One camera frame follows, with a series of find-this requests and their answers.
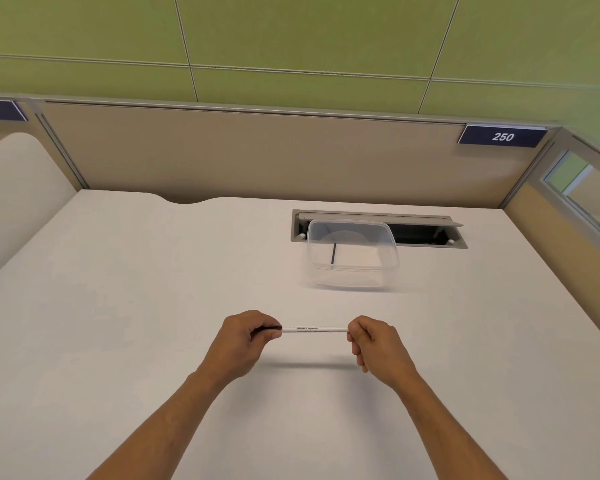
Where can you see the person's left hand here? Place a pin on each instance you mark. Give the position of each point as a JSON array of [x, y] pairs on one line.
[[235, 349]]

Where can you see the person's right hand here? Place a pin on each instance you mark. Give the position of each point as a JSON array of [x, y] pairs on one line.
[[382, 352]]

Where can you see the white marker with black cap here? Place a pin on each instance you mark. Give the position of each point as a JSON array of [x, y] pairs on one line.
[[315, 329]]

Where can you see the clear plastic container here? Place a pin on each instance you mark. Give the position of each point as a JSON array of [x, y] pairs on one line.
[[360, 267]]

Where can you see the person's left forearm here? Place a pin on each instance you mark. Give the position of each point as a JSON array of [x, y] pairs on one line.
[[155, 434]]

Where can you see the person's right forearm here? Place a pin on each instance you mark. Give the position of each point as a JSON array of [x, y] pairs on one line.
[[445, 434]]

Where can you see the beige desk partition panel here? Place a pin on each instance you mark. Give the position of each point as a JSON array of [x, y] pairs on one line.
[[280, 157]]

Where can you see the beige side partition with window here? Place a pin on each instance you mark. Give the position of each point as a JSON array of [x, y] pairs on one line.
[[540, 227]]

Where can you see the navy desk number sign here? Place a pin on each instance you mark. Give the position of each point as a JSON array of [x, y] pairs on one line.
[[5, 110], [502, 136]]

